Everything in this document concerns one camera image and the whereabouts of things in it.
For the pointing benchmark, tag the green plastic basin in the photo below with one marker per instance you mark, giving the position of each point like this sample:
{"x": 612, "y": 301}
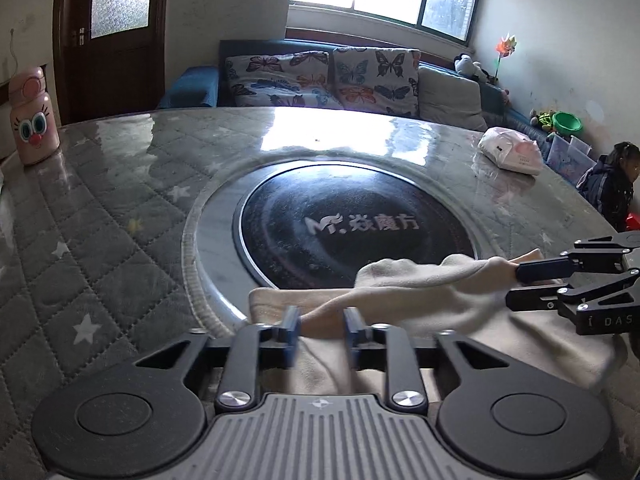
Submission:
{"x": 566, "y": 122}

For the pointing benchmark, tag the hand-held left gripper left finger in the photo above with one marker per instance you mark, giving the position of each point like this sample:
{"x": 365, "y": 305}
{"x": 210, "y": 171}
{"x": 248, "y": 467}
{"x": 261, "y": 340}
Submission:
{"x": 291, "y": 340}

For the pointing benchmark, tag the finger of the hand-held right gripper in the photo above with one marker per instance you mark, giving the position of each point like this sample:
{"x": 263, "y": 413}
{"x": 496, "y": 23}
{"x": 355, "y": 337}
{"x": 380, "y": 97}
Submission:
{"x": 545, "y": 270}
{"x": 535, "y": 300}

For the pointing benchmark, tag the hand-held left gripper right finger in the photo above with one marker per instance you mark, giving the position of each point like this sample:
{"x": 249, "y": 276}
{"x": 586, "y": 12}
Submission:
{"x": 352, "y": 342}

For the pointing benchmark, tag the cream cloth garment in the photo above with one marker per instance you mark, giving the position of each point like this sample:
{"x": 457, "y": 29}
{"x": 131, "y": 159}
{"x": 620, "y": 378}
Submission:
{"x": 450, "y": 310}

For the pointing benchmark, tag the pink cartoon water bottle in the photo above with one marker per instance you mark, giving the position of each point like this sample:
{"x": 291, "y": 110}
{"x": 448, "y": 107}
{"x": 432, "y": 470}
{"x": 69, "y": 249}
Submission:
{"x": 32, "y": 120}

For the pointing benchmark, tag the white pink tissue pack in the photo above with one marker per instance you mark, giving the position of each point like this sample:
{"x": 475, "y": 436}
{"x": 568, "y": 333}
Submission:
{"x": 510, "y": 152}

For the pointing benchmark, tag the clear plastic storage box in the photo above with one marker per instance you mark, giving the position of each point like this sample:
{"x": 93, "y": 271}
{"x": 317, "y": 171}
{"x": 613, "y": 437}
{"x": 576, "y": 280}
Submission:
{"x": 570, "y": 157}

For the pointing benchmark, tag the panda plush toy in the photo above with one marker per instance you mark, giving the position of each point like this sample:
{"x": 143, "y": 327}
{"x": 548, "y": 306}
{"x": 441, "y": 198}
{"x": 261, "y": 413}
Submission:
{"x": 469, "y": 66}

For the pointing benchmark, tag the grey sofa cushion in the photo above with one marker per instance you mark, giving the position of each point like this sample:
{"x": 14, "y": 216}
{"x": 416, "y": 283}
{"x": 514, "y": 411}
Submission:
{"x": 450, "y": 100}

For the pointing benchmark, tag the black round induction cooktop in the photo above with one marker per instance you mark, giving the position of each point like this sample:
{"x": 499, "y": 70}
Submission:
{"x": 325, "y": 200}

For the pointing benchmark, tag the butterfly print pillow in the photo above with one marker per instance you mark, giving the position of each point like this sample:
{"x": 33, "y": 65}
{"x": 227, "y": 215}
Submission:
{"x": 375, "y": 80}
{"x": 280, "y": 80}

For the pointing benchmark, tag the green plush toy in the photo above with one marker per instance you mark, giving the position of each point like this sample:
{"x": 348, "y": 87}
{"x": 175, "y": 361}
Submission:
{"x": 544, "y": 120}

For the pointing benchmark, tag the colourful pinwheel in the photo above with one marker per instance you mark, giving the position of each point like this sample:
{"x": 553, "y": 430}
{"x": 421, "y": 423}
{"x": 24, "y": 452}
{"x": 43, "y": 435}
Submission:
{"x": 505, "y": 47}

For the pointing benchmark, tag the blue sofa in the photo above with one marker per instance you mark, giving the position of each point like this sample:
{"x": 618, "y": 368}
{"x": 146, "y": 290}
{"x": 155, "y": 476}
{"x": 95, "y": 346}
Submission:
{"x": 190, "y": 87}

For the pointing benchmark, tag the dark wooden door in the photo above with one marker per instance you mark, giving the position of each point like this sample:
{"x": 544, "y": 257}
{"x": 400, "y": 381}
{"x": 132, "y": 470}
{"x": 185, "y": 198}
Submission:
{"x": 115, "y": 60}

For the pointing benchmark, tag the red toy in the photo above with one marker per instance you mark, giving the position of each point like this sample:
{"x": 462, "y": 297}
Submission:
{"x": 633, "y": 222}

